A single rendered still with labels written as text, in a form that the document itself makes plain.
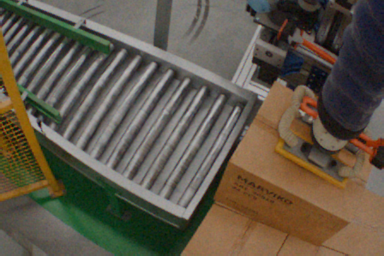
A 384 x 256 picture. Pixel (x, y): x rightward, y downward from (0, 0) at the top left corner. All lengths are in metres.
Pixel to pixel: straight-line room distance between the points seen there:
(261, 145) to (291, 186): 0.21
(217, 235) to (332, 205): 0.57
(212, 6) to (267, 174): 1.93
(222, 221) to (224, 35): 1.56
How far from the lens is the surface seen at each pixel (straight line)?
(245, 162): 1.67
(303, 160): 1.59
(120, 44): 2.39
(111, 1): 3.42
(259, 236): 2.01
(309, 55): 2.02
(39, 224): 2.61
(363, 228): 2.22
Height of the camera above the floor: 2.43
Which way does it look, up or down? 59 degrees down
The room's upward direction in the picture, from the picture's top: 10 degrees clockwise
